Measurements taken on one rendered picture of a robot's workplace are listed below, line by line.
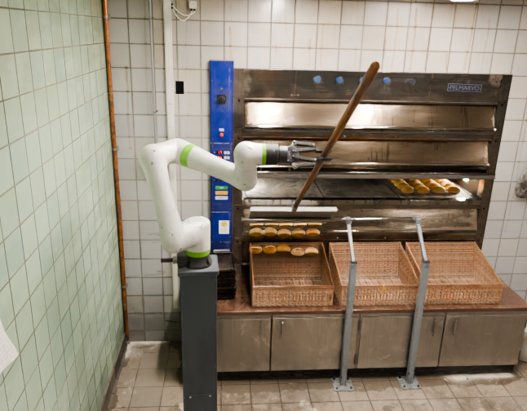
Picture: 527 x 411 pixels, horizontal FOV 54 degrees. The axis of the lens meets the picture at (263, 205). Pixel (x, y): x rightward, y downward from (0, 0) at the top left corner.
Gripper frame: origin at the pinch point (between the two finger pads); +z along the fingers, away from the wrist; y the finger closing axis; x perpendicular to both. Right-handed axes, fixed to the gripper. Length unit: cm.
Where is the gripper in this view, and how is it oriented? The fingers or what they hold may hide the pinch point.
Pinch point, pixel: (323, 155)
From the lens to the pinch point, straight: 232.3
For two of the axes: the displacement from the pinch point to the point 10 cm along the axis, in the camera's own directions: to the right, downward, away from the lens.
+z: 10.0, 0.1, 0.8
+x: 0.8, -2.4, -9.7
